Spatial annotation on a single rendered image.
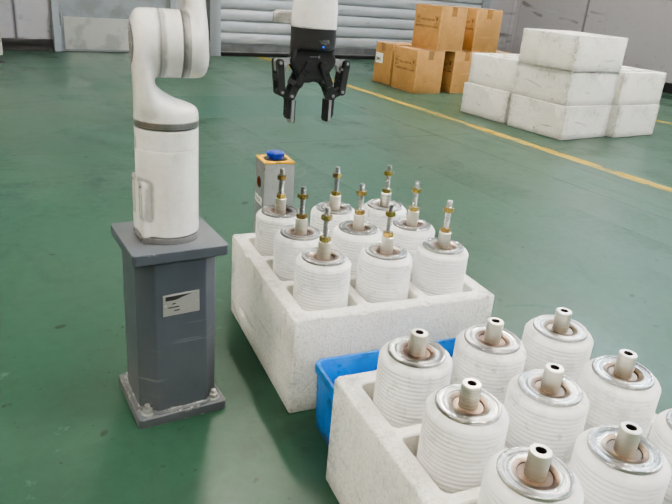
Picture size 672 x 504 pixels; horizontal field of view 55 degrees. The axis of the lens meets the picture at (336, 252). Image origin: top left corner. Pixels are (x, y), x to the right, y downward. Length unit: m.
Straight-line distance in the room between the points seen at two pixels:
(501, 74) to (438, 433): 3.46
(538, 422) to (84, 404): 0.74
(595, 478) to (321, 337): 0.51
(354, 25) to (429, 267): 5.74
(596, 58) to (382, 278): 2.85
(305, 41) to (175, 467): 0.69
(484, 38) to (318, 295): 4.26
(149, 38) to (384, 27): 6.15
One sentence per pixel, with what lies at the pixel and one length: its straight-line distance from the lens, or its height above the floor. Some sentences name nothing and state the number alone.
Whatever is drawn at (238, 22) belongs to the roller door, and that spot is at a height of 0.29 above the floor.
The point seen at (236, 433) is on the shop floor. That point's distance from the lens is 1.10.
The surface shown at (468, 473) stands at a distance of 0.77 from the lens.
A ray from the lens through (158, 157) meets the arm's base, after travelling 0.96.
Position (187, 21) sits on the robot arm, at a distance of 0.95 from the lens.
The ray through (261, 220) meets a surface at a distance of 1.28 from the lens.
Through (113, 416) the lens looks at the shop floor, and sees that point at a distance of 1.15.
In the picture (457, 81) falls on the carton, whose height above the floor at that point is 0.09.
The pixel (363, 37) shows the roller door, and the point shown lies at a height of 0.21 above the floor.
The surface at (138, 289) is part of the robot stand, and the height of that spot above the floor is 0.23.
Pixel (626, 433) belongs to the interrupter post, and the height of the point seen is 0.28.
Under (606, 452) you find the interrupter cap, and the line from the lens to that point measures 0.76.
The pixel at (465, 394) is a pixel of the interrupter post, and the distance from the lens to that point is 0.75.
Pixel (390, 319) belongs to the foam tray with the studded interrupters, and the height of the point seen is 0.16.
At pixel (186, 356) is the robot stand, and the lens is 1.08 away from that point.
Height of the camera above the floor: 0.68
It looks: 22 degrees down
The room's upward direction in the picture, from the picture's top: 5 degrees clockwise
